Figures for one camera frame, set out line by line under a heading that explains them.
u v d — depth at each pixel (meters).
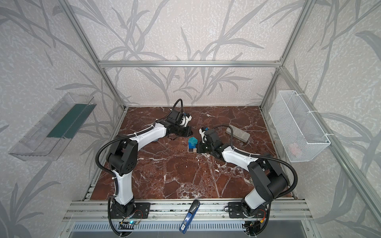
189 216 0.69
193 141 0.89
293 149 0.74
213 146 0.69
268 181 0.44
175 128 0.77
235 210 0.73
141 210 0.72
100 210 0.75
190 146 0.92
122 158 0.51
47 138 0.64
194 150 0.93
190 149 0.94
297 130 0.63
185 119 0.81
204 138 0.79
